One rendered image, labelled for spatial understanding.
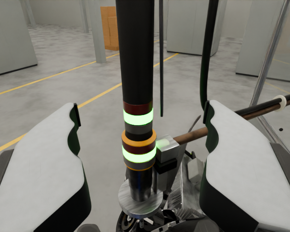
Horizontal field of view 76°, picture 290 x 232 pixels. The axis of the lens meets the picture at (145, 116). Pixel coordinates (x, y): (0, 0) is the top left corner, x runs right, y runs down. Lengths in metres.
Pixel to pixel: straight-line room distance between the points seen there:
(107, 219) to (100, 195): 0.28
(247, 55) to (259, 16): 0.89
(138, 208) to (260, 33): 5.46
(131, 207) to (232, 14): 12.21
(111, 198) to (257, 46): 4.86
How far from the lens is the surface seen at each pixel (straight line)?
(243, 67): 5.78
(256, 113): 0.39
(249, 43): 5.65
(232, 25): 12.38
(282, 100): 0.44
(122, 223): 0.59
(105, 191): 2.18
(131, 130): 0.21
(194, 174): 0.77
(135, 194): 0.29
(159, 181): 0.29
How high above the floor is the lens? 1.72
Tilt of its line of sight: 31 degrees down
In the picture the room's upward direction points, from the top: straight up
